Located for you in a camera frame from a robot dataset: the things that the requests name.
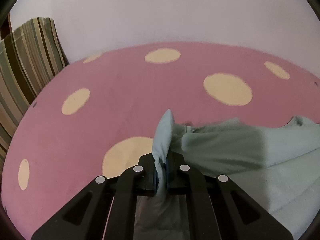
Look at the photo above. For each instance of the light blue puffer jacket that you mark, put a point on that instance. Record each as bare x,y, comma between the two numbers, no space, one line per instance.
277,167

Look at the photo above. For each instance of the pink polka dot bedsheet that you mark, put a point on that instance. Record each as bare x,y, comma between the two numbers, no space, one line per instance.
99,115

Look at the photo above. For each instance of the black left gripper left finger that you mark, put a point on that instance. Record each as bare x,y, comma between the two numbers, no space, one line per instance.
140,179

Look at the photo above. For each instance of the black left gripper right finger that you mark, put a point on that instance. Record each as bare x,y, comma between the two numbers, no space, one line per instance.
182,178

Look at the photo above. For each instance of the green striped pillow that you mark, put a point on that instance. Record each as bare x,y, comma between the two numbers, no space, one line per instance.
31,56

